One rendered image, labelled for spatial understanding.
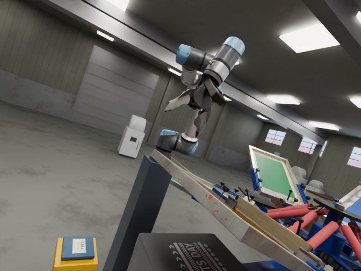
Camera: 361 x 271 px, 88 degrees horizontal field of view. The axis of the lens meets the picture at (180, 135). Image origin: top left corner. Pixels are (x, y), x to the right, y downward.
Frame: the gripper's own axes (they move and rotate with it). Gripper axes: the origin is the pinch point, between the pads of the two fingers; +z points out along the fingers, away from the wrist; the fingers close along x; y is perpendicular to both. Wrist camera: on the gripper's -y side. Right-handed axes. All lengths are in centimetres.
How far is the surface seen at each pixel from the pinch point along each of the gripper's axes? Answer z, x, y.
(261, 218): 10, -71, 3
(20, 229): 153, -6, 157
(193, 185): 13.2, -11.2, -7.4
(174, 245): 43, -41, 14
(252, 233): 13.0, -13.7, -29.0
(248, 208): 10, -71, 11
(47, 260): 145, -32, 117
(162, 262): 46, -31, 5
